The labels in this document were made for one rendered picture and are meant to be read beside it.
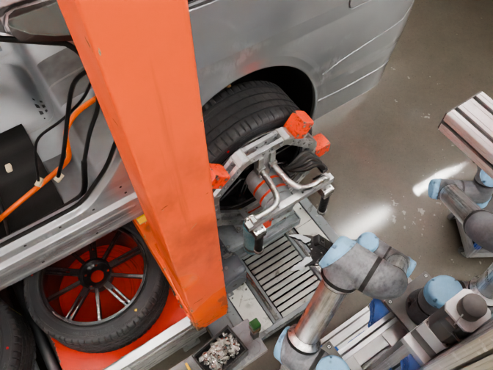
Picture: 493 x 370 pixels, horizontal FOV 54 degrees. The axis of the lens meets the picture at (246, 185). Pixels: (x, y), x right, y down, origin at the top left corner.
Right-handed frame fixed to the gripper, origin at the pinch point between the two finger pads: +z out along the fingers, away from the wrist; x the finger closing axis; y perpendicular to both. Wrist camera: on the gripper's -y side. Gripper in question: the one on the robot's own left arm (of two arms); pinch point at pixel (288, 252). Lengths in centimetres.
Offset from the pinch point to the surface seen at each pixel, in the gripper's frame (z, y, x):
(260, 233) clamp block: 9.9, -7.4, 5.3
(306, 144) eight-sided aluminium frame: -10.8, -11.8, 43.9
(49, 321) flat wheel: 111, 21, -14
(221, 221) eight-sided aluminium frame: 29.6, 7.9, 21.8
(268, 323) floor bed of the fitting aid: 20, 80, 0
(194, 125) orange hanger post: 9, -102, -24
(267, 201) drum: 7.6, -3.0, 22.7
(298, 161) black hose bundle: -7.4, -15.2, 32.7
